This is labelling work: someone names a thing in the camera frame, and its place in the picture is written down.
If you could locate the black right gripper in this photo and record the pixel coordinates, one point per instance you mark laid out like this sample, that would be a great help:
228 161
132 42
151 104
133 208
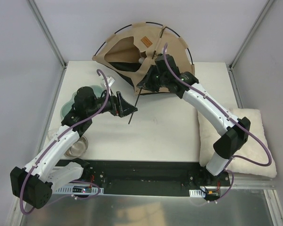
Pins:
150 78

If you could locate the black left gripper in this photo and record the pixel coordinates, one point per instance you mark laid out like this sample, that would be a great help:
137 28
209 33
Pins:
119 103

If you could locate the beige fabric pet tent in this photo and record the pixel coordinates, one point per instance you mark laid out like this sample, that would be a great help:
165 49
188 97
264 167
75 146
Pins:
143 56

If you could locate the steel pet bowl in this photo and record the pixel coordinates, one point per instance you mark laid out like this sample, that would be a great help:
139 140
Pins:
77 149

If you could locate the clear plastic cup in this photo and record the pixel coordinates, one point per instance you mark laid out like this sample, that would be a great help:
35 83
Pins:
53 134

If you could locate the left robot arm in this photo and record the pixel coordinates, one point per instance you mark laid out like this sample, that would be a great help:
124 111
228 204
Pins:
36 181

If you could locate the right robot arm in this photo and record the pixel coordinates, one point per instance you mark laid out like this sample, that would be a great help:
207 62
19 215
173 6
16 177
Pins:
233 131

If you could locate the green double pet bowl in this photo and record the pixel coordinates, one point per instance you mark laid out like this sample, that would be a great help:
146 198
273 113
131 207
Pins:
82 100

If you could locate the white pompom cat toy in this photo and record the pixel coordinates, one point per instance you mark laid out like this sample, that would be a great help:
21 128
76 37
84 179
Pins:
141 58

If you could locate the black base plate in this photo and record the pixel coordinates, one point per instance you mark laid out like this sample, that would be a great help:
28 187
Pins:
150 178

